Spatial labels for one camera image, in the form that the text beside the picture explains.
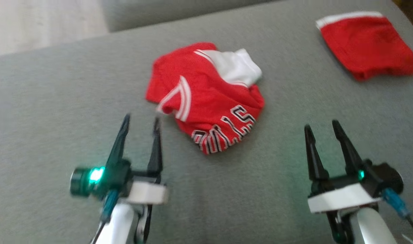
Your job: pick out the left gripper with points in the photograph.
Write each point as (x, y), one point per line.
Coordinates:
(142, 189)

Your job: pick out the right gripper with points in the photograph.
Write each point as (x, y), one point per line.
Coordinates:
(342, 196)

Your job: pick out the red basketball jersey black lettering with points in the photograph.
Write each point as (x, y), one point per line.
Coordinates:
(206, 98)

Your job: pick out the red shorts white stripes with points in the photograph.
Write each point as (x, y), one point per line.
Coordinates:
(369, 44)

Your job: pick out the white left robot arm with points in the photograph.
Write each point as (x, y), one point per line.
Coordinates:
(120, 223)

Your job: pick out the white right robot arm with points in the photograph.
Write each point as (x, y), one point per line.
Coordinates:
(365, 227)

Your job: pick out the large grey sofa seat cushion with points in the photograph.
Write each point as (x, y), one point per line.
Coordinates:
(57, 112)

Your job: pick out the small grey sofa cushion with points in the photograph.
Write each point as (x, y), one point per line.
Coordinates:
(179, 12)

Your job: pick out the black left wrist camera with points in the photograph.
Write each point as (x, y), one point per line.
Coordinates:
(86, 181)

